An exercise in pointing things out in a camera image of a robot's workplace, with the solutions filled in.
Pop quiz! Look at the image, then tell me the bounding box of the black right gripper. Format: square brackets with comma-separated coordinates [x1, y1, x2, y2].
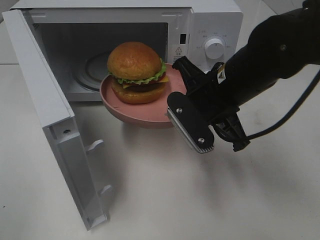
[167, 56, 250, 154]

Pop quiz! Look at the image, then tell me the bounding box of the pink round plate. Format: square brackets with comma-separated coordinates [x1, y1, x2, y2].
[99, 63, 187, 129]

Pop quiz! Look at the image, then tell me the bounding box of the toy hamburger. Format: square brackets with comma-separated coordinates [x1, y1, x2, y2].
[107, 41, 170, 105]

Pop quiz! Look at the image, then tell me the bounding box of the white microwave door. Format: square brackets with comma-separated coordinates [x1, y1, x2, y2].
[2, 9, 112, 230]

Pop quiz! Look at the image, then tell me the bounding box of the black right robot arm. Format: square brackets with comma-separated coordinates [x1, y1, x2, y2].
[167, 0, 320, 154]

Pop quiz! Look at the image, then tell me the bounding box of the upper white microwave knob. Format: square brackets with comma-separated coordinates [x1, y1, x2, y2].
[204, 37, 225, 60]

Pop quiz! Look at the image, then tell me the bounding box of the glass microwave turntable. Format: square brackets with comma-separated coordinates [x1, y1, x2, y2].
[71, 51, 111, 92]

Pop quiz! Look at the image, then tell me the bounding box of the white microwave oven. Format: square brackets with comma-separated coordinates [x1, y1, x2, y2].
[7, 0, 243, 102]

